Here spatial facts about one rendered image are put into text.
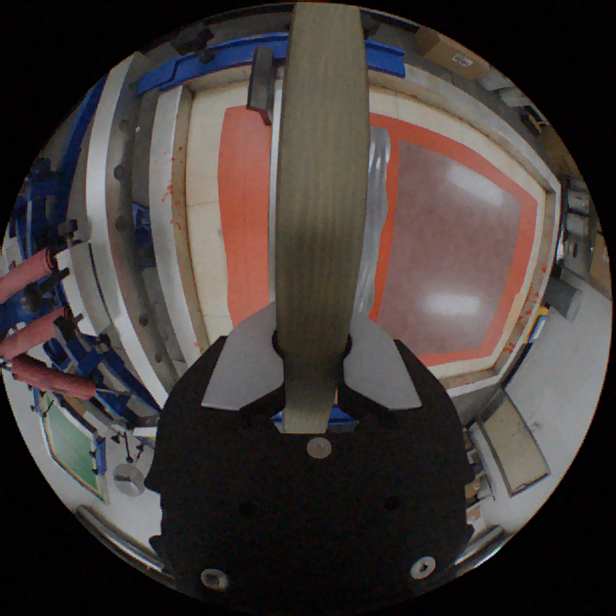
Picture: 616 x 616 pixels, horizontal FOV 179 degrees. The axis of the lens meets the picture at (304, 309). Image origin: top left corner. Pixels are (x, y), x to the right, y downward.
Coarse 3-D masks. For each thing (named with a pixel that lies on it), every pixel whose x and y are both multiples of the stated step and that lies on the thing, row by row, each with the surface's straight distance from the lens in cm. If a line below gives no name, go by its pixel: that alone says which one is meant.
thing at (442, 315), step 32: (256, 256) 26; (256, 288) 27; (384, 288) 29; (416, 288) 31; (448, 288) 35; (480, 288) 41; (512, 288) 52; (384, 320) 31; (416, 320) 34; (448, 320) 39; (480, 320) 46; (416, 352) 39; (448, 352) 45; (480, 352) 55
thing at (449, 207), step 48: (240, 144) 27; (432, 144) 32; (240, 192) 26; (432, 192) 30; (480, 192) 38; (528, 192) 53; (240, 240) 26; (384, 240) 27; (432, 240) 31; (480, 240) 38; (528, 240) 54
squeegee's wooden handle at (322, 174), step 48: (288, 48) 10; (336, 48) 9; (288, 96) 8; (336, 96) 7; (288, 144) 7; (336, 144) 7; (288, 192) 6; (336, 192) 6; (288, 240) 6; (336, 240) 6; (288, 288) 7; (336, 288) 7; (288, 336) 8; (336, 336) 8; (288, 384) 10; (336, 384) 10; (288, 432) 14
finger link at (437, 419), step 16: (400, 352) 9; (416, 368) 8; (416, 384) 8; (432, 384) 8; (432, 400) 8; (448, 400) 8; (400, 416) 7; (416, 416) 7; (432, 416) 7; (448, 416) 8; (416, 432) 7; (432, 432) 7; (448, 432) 7; (448, 448) 7; (464, 448) 7; (464, 464) 7; (464, 480) 7
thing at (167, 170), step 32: (160, 96) 34; (192, 96) 34; (416, 96) 34; (448, 96) 34; (160, 128) 30; (480, 128) 41; (160, 160) 28; (160, 192) 27; (160, 224) 27; (544, 224) 62; (160, 256) 28; (544, 256) 60; (192, 288) 30; (544, 288) 62; (192, 320) 30; (192, 352) 33; (512, 352) 64; (448, 384) 51; (480, 384) 61
